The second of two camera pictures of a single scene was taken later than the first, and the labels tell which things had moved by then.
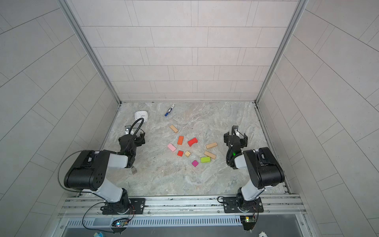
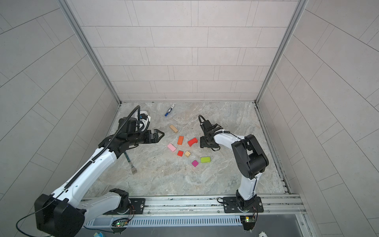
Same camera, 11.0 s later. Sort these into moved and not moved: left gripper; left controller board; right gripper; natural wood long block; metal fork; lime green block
Moved: left gripper; right gripper
Not moved: lime green block; metal fork; left controller board; natural wood long block
